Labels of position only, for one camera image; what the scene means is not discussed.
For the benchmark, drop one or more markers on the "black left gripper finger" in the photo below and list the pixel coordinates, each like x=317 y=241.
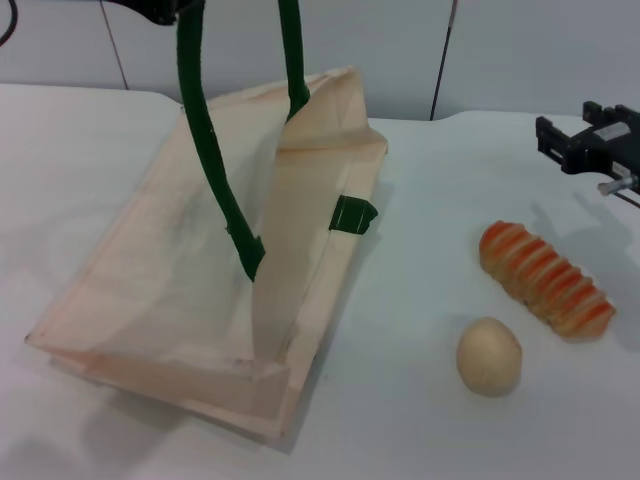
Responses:
x=160 y=10

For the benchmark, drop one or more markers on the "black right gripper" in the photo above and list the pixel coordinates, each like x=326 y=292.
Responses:
x=605 y=150

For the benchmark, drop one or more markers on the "orange striped bread loaf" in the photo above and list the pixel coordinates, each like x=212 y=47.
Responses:
x=545 y=280

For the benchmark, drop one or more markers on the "round beige egg yolk pastry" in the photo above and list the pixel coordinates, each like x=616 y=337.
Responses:
x=489 y=357

